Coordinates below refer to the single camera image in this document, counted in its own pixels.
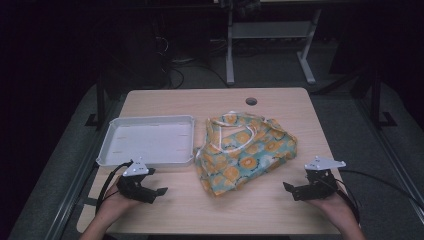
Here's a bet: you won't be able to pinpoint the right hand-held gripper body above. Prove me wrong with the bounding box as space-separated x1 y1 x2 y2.
301 155 347 201

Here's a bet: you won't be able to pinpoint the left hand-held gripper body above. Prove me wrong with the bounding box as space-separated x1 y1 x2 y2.
115 157 157 204

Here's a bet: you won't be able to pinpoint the white plastic tray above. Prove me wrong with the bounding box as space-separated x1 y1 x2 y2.
95 114 196 168

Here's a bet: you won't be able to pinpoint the teal orange patterned cloth bag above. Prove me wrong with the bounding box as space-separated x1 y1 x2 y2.
193 110 298 197

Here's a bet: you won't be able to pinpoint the person's right hand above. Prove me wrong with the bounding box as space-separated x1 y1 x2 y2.
311 196 358 228

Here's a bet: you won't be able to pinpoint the person's left hand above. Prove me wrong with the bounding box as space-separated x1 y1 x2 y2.
96 184 141 223

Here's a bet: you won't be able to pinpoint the black metal stand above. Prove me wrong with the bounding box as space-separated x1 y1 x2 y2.
349 68 398 129
84 71 108 131

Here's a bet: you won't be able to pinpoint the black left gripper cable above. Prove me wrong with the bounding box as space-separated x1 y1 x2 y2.
95 160 134 214

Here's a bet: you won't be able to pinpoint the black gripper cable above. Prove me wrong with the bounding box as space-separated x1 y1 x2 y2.
334 169 424 225
95 160 134 214

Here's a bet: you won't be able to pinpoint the aluminium rail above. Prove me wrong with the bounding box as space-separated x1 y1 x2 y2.
353 98 424 224
44 96 128 240

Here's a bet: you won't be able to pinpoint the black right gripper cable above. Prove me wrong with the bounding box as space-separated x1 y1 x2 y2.
334 169 424 225

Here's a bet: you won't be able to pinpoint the black floor cables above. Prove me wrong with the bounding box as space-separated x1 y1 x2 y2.
159 36 231 90

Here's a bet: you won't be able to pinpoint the white metal desk frame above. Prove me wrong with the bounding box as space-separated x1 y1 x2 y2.
225 0 323 86

